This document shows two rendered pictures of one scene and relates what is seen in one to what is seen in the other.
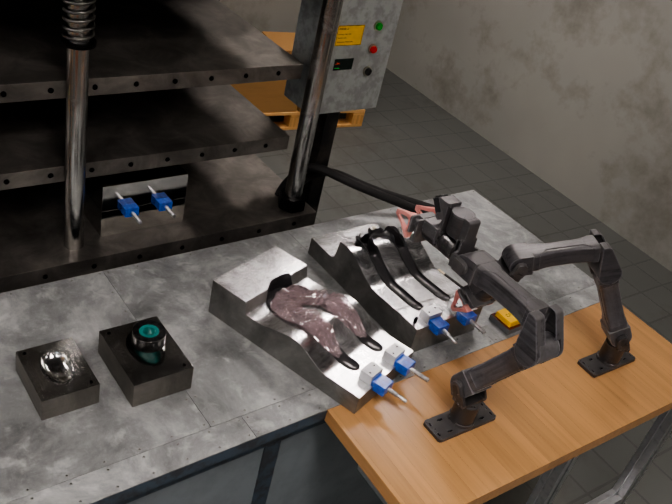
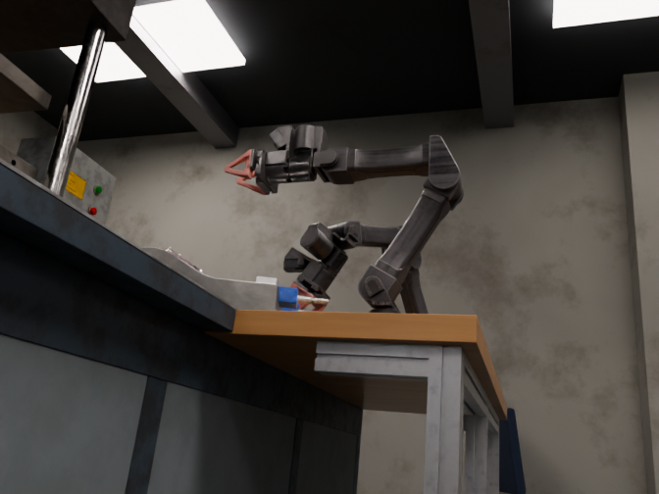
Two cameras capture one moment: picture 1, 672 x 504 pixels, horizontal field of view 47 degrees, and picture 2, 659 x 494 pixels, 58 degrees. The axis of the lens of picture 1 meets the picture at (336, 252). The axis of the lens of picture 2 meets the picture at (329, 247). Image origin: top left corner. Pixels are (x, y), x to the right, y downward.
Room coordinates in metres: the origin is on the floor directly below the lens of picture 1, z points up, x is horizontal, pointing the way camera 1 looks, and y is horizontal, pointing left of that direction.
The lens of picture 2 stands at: (0.50, 0.25, 0.59)
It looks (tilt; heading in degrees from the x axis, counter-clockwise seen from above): 19 degrees up; 331
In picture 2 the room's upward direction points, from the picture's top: 6 degrees clockwise
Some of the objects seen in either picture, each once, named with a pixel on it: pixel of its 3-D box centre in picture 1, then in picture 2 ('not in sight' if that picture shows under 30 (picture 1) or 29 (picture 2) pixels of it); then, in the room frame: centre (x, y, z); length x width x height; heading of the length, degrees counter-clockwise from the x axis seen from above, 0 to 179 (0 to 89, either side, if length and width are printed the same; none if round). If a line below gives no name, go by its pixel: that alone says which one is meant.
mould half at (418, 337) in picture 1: (393, 272); not in sight; (1.92, -0.18, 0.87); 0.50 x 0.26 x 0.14; 44
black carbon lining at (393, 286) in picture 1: (398, 263); not in sight; (1.90, -0.19, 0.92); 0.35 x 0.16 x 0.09; 44
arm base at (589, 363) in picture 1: (611, 351); not in sight; (1.85, -0.86, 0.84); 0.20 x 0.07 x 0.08; 132
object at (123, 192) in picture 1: (111, 164); not in sight; (2.12, 0.77, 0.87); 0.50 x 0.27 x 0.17; 44
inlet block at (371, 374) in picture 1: (384, 387); (291, 298); (1.44, -0.20, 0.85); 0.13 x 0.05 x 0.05; 61
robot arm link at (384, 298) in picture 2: (468, 390); (381, 297); (1.45, -0.40, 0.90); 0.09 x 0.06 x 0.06; 132
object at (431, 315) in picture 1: (440, 328); not in sight; (1.69, -0.33, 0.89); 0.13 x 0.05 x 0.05; 44
